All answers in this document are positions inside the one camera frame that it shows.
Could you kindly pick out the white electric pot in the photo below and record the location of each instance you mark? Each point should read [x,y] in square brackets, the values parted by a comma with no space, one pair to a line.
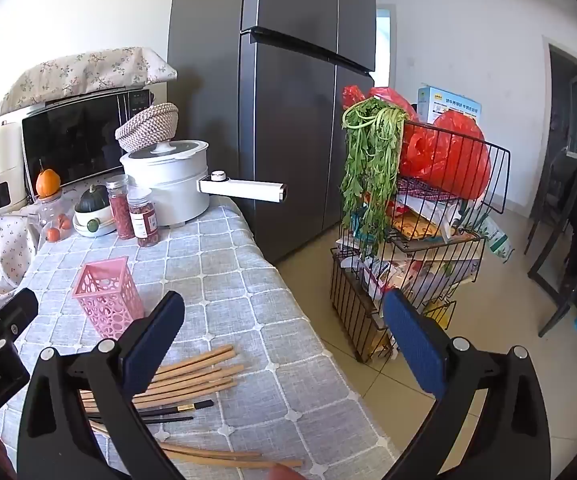
[168,185]

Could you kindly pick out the dark door frame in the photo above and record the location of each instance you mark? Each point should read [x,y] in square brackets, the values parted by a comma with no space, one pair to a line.
[568,100]

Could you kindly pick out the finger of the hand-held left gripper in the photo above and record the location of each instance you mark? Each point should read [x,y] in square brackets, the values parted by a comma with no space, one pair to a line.
[16,312]

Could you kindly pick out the pink perforated utensil holder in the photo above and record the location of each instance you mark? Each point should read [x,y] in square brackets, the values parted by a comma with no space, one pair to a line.
[106,295]

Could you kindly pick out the white bowl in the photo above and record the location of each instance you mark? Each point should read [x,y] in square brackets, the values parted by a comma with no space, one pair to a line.
[91,225]

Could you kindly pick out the blue and white carton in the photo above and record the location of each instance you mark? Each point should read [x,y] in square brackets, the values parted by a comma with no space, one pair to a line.
[448,105]

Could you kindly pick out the bunch of leafy greens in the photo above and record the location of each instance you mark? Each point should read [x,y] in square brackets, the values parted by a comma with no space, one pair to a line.
[373,160]

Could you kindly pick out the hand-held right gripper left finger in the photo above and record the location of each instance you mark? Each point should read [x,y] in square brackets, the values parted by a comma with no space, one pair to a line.
[153,340]

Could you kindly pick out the large red plastic bag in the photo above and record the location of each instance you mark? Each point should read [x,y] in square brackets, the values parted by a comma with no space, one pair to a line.
[448,155]

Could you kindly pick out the orange fruit with stem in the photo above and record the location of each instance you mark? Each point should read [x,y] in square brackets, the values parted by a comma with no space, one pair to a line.
[48,182]

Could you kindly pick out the clear jar of small oranges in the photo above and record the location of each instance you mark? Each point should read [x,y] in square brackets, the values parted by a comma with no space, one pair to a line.
[56,220]

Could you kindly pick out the pile of wooden chopsticks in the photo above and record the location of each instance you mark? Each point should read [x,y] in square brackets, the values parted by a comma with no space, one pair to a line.
[193,377]

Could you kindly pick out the short red-label jar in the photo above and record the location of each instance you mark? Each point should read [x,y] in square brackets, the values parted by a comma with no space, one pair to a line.
[144,220]

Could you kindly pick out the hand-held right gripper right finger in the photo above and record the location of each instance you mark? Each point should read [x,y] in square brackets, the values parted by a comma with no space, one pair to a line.
[413,340]

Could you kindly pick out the black microwave oven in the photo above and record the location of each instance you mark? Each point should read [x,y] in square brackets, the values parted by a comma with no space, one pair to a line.
[78,140]

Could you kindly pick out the floral cover cloth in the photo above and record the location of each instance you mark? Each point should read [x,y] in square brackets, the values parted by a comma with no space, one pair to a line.
[83,72]

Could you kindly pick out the dark grey refrigerator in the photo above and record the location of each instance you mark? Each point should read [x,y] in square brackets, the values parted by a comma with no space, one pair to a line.
[288,135]

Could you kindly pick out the dark green pumpkin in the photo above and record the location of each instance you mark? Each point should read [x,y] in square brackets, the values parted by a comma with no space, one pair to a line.
[92,201]

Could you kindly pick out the green and white packet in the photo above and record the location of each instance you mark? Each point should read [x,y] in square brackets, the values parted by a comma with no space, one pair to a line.
[499,242]

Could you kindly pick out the small red plastic bag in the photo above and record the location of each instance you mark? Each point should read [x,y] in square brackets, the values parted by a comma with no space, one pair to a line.
[393,97]

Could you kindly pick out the tall jar of red berries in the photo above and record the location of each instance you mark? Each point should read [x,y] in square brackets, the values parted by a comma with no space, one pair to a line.
[121,210]

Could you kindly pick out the black chopstick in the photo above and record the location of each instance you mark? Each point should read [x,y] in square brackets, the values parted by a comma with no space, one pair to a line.
[168,417]
[178,406]

